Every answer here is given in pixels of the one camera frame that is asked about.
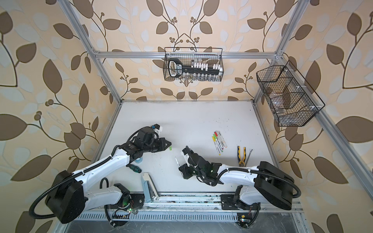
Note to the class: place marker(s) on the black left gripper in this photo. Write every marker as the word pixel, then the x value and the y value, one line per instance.
pixel 163 146

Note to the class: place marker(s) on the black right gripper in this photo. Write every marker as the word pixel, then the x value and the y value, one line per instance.
pixel 185 170

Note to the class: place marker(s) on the white marker yellow end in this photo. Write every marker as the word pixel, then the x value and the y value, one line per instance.
pixel 216 145

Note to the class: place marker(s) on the white marker green end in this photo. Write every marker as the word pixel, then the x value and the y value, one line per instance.
pixel 218 145

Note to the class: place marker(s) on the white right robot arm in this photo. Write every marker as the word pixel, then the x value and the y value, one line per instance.
pixel 264 183

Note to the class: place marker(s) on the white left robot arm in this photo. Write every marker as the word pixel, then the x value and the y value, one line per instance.
pixel 72 193

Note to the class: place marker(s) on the yellow black pliers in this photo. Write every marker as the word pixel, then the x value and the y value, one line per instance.
pixel 241 156

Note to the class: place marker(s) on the green black screwdriver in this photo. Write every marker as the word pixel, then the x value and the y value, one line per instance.
pixel 134 168

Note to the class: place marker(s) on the blue white stapler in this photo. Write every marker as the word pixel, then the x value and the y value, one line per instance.
pixel 149 189

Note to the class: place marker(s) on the black socket holder tool set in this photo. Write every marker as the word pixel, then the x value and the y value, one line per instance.
pixel 177 69

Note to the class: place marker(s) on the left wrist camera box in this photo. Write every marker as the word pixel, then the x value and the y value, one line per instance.
pixel 157 128

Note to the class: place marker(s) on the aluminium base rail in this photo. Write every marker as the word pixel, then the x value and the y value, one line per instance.
pixel 188 207

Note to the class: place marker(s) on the black wire basket back wall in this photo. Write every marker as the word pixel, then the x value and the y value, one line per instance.
pixel 208 55

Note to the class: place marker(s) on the black wire basket wall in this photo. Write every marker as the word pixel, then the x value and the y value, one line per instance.
pixel 208 55
pixel 291 98

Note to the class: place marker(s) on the black wire basket right wall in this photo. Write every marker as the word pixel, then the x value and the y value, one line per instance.
pixel 291 98

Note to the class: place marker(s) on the aluminium frame corner post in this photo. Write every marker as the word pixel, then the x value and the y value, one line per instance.
pixel 74 21

